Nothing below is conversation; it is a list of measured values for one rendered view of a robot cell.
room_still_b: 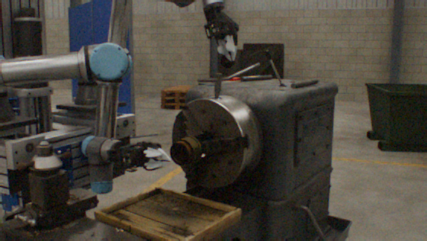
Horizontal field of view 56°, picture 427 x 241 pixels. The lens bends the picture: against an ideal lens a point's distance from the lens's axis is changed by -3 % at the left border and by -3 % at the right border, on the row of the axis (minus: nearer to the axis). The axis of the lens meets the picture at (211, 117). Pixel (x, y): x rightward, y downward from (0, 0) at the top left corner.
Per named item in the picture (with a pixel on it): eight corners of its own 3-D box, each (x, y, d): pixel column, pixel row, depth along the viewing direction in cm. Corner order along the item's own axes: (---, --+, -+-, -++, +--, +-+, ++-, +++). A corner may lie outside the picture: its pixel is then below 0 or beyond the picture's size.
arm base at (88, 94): (67, 104, 180) (65, 81, 179) (91, 100, 193) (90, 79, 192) (91, 106, 173) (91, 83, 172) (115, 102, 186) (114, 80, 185)
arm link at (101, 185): (113, 184, 148) (112, 155, 146) (113, 194, 137) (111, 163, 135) (92, 185, 146) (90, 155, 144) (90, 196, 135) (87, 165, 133)
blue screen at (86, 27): (56, 107, 963) (51, 7, 922) (89, 104, 1004) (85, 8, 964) (110, 141, 617) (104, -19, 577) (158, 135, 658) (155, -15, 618)
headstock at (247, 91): (251, 149, 219) (252, 77, 213) (338, 164, 192) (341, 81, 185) (179, 178, 172) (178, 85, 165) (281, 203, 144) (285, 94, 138)
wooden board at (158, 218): (158, 196, 151) (158, 185, 151) (241, 220, 130) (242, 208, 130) (94, 223, 127) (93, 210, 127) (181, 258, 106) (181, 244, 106)
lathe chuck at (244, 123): (184, 169, 161) (189, 90, 154) (254, 192, 143) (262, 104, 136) (169, 175, 153) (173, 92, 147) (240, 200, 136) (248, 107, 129)
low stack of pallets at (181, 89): (179, 101, 1052) (179, 85, 1045) (211, 103, 1027) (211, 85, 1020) (159, 109, 934) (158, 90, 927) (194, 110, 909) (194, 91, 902)
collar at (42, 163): (51, 160, 106) (49, 149, 105) (69, 165, 101) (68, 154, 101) (23, 167, 100) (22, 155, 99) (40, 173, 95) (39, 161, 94)
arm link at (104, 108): (96, 42, 148) (87, 170, 155) (94, 41, 138) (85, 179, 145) (128, 45, 151) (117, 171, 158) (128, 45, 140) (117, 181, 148)
